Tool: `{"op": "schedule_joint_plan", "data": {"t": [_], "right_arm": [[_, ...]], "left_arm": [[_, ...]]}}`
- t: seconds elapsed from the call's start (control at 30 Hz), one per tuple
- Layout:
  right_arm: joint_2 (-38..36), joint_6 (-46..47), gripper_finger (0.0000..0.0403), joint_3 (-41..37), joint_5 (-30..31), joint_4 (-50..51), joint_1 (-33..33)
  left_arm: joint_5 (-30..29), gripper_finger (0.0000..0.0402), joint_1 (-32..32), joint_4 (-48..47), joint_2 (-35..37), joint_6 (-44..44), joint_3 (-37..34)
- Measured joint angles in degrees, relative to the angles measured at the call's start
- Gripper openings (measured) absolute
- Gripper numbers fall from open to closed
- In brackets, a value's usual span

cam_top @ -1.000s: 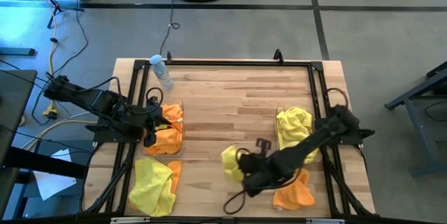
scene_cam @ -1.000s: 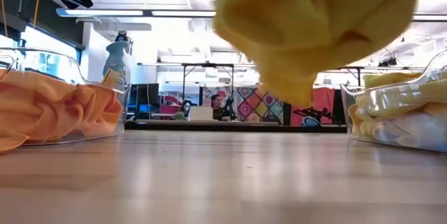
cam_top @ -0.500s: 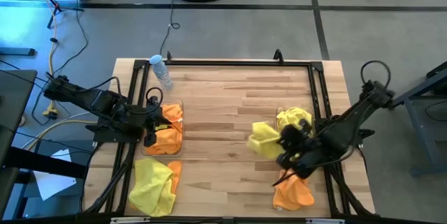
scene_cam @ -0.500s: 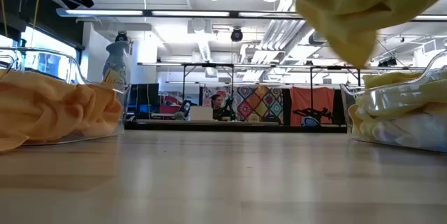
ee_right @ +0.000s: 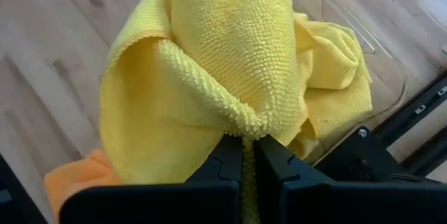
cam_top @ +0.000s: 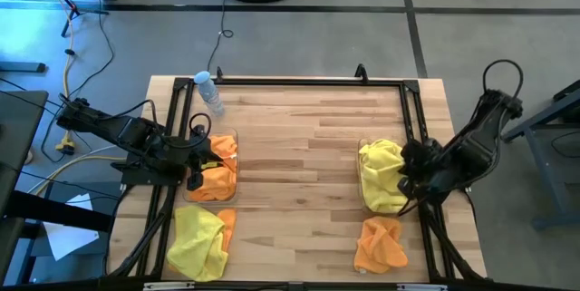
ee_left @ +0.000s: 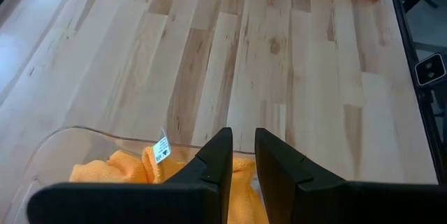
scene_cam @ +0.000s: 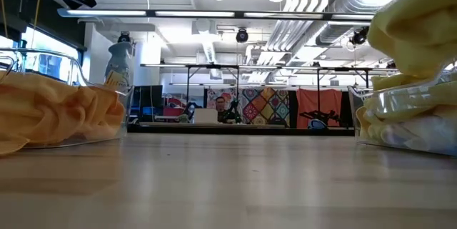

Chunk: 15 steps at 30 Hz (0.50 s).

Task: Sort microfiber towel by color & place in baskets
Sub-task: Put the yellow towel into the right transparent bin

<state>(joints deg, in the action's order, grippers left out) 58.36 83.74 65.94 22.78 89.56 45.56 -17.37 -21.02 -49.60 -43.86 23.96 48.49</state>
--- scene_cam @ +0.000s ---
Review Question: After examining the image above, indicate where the person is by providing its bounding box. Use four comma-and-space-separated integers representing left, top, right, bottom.
214, 96, 233, 125

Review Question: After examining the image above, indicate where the white box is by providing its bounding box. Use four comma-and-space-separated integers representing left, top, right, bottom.
193, 108, 219, 124

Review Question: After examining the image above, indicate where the black background rig frame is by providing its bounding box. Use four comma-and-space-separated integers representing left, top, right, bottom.
139, 63, 399, 127

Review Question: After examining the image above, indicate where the long ceiling light bar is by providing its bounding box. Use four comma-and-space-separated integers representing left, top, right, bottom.
56, 7, 376, 21

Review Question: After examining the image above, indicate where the black table frame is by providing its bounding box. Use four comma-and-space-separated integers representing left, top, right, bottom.
127, 121, 356, 138

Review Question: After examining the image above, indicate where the colourful patchwork quilt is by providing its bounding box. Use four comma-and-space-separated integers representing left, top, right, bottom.
206, 86, 291, 126

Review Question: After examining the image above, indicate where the dark monitor screen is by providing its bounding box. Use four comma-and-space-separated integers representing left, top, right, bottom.
130, 84, 164, 123

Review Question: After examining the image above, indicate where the orange microfiber towel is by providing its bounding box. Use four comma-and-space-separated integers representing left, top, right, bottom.
0, 71, 126, 157

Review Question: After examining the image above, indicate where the clear plastic basket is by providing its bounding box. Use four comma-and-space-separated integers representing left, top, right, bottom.
347, 68, 457, 158
0, 47, 135, 151

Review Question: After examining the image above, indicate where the orange hanging cloth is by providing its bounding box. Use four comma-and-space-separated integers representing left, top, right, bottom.
296, 88, 343, 129

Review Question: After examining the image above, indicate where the red equipment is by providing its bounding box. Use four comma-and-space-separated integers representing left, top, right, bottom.
163, 96, 187, 118

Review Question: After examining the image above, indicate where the clear spray bottle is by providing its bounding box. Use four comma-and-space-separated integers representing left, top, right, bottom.
104, 41, 134, 93

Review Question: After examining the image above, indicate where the black hanging cloth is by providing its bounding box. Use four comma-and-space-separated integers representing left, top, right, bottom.
340, 91, 355, 128

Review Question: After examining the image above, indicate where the blue and white helmet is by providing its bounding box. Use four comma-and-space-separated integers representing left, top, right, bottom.
307, 118, 328, 131

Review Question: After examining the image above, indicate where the yellow hanging cord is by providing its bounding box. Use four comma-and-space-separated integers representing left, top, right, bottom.
30, 0, 43, 49
0, 0, 9, 40

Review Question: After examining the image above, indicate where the silver ceiling air duct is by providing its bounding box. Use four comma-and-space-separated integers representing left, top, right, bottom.
313, 0, 415, 47

